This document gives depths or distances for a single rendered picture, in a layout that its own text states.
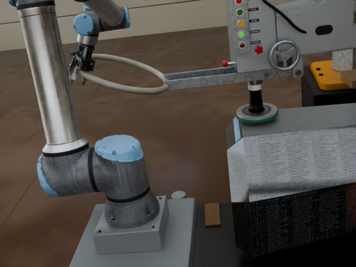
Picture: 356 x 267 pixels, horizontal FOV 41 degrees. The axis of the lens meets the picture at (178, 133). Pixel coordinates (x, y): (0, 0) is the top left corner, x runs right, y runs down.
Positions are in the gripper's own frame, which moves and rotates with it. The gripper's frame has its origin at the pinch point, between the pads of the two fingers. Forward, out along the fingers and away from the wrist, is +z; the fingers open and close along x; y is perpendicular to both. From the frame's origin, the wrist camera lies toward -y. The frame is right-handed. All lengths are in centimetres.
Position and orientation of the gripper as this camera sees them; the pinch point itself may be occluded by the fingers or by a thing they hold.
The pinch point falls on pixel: (77, 82)
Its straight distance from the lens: 232.8
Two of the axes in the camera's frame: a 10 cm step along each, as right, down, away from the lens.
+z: -2.6, 8.9, 3.8
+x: 8.1, -0.2, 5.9
